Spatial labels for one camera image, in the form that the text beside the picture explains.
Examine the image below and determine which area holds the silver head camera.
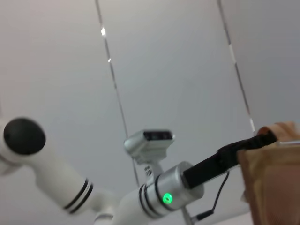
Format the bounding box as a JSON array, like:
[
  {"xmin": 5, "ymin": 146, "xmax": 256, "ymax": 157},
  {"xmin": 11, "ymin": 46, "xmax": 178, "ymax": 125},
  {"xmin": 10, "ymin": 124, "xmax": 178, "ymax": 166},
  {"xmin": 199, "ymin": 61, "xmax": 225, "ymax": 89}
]
[{"xmin": 123, "ymin": 128, "xmax": 176, "ymax": 179}]

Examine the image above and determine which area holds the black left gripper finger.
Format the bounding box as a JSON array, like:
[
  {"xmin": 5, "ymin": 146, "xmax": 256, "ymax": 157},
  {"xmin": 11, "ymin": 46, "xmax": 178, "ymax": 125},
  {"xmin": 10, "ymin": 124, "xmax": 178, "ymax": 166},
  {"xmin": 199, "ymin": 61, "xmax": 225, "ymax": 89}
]
[{"xmin": 217, "ymin": 130, "xmax": 278, "ymax": 156}]

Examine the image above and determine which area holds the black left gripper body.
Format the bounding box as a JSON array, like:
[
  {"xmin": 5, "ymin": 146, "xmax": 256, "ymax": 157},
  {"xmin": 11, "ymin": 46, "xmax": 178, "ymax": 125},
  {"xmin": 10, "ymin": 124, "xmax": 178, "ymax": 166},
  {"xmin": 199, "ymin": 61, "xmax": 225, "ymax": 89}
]
[{"xmin": 183, "ymin": 150, "xmax": 241, "ymax": 189}]

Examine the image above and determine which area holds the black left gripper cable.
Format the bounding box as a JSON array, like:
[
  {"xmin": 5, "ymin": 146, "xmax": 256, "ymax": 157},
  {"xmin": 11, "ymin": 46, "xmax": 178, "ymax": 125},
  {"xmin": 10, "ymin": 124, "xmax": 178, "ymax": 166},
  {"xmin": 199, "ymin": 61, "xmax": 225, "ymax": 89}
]
[{"xmin": 196, "ymin": 171, "xmax": 230, "ymax": 220}]

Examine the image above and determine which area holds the khaki canvas food bag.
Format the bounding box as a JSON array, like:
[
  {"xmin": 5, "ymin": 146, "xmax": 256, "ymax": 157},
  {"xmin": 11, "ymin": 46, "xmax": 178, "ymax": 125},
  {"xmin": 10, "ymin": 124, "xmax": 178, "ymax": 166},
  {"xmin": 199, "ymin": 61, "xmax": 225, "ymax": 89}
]
[{"xmin": 238, "ymin": 121, "xmax": 300, "ymax": 225}]

